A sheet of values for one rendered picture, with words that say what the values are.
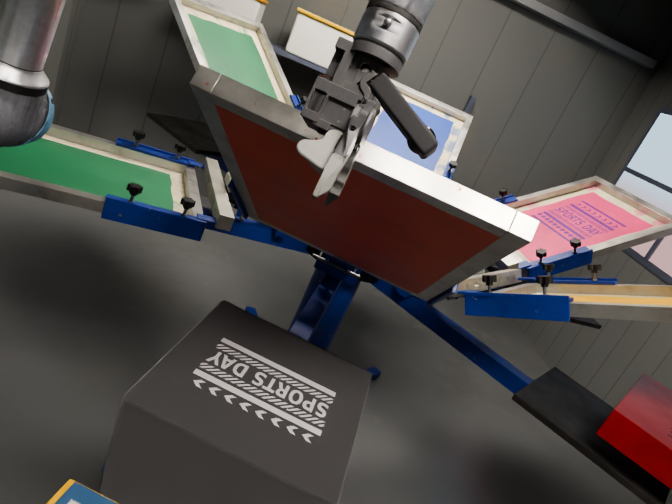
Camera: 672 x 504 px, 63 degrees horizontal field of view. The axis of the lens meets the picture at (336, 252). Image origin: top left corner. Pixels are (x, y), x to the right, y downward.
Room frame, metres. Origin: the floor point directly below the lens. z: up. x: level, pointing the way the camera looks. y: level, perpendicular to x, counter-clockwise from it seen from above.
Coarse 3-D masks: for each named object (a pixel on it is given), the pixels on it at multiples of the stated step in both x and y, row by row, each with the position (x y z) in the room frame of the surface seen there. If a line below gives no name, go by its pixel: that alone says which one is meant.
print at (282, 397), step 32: (224, 352) 1.07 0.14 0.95; (256, 352) 1.12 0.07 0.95; (192, 384) 0.92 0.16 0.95; (224, 384) 0.96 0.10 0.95; (256, 384) 1.01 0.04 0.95; (288, 384) 1.06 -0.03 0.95; (320, 384) 1.11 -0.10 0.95; (256, 416) 0.91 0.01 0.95; (288, 416) 0.95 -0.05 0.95; (320, 416) 1.00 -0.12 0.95
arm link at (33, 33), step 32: (0, 0) 0.78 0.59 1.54; (32, 0) 0.79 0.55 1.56; (64, 0) 0.83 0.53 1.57; (0, 32) 0.78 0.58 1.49; (32, 32) 0.80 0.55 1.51; (0, 64) 0.78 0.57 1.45; (32, 64) 0.81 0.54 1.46; (0, 96) 0.78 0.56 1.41; (32, 96) 0.81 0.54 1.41; (0, 128) 0.77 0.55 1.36; (32, 128) 0.83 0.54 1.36
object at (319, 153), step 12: (336, 132) 0.66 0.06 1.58; (300, 144) 0.63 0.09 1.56; (312, 144) 0.64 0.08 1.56; (324, 144) 0.64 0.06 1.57; (336, 144) 0.65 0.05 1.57; (312, 156) 0.63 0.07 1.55; (324, 156) 0.63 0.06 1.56; (336, 156) 0.62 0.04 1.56; (348, 156) 0.65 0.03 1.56; (324, 168) 0.61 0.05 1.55; (336, 168) 0.62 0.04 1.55; (324, 180) 0.61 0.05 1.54; (324, 192) 0.61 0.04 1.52
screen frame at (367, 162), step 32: (224, 96) 0.85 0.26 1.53; (256, 96) 0.86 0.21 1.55; (288, 128) 0.84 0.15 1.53; (224, 160) 1.13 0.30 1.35; (384, 160) 0.84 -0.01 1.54; (416, 192) 0.84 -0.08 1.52; (448, 192) 0.83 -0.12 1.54; (480, 224) 0.84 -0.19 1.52; (512, 224) 0.83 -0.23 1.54; (480, 256) 0.96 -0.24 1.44; (448, 288) 1.25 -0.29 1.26
